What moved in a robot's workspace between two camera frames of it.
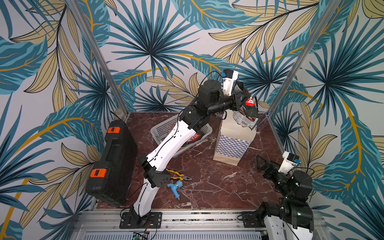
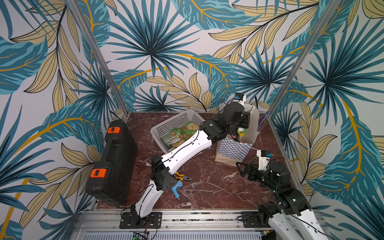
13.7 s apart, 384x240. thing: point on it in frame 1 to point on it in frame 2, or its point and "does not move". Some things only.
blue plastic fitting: (174, 188) does not move
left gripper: (237, 101) to (246, 115)
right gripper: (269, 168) to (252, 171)
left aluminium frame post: (101, 59) does not move
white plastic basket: (162, 131) does not move
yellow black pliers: (182, 176) does not move
